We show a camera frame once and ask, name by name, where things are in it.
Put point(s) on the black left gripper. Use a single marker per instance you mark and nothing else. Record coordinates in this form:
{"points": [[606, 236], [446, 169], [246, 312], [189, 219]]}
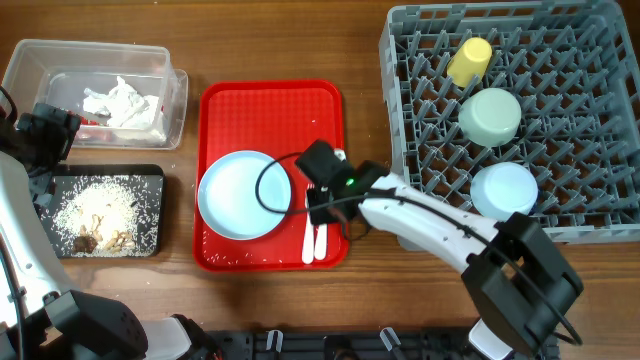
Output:
{"points": [[57, 127]]}

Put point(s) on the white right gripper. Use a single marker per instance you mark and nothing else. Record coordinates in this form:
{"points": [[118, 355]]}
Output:
{"points": [[318, 213]]}

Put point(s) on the white plastic fork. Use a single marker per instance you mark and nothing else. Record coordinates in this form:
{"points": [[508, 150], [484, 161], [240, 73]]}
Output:
{"points": [[307, 255]]}

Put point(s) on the red snack wrapper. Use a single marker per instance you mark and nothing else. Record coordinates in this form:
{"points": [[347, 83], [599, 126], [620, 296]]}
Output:
{"points": [[87, 122]]}

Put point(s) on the white napkin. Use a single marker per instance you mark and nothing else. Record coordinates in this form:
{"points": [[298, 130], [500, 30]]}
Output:
{"points": [[133, 115]]}

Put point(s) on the light blue dinner plate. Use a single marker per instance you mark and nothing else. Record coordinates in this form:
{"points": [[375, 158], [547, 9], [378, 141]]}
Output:
{"points": [[241, 196]]}

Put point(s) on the food scraps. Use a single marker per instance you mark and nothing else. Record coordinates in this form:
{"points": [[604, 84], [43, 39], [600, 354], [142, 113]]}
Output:
{"points": [[100, 220]]}

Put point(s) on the light blue bowl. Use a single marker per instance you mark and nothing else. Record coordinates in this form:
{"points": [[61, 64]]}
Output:
{"points": [[502, 189]]}

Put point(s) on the green small plate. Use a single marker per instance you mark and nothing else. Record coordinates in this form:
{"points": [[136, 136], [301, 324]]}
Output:
{"points": [[490, 118]]}

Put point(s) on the yellow plastic cup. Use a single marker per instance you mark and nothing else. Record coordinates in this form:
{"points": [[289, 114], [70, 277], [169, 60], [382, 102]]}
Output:
{"points": [[471, 59]]}

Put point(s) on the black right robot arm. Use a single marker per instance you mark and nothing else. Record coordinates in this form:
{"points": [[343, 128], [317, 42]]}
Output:
{"points": [[519, 282]]}

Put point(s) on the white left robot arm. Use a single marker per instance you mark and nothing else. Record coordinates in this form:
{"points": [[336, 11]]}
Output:
{"points": [[43, 314]]}

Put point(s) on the grey dishwasher rack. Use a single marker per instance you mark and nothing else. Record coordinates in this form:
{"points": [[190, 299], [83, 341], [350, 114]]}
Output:
{"points": [[571, 66]]}

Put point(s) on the white plastic spoon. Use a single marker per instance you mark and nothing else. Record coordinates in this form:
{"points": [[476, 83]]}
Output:
{"points": [[321, 242]]}

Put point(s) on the black plastic tray bin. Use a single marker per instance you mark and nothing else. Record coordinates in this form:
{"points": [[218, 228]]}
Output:
{"points": [[155, 175]]}

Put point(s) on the clear plastic bin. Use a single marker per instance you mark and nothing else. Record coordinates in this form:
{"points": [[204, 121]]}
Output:
{"points": [[56, 73]]}

